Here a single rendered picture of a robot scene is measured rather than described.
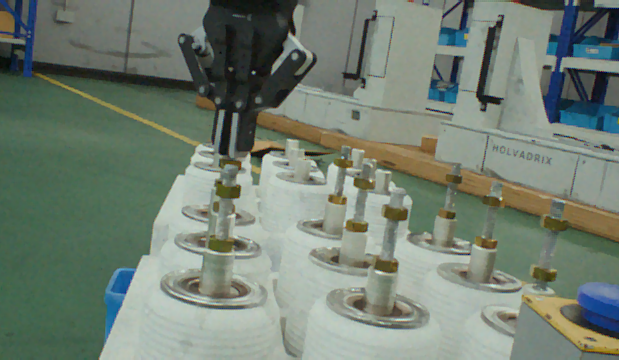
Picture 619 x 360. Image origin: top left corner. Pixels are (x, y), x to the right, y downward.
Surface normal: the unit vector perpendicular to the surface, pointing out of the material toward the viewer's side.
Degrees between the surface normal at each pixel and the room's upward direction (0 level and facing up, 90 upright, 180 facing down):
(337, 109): 90
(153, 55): 90
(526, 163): 90
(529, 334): 90
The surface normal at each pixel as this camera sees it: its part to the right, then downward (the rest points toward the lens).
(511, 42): 0.51, 0.21
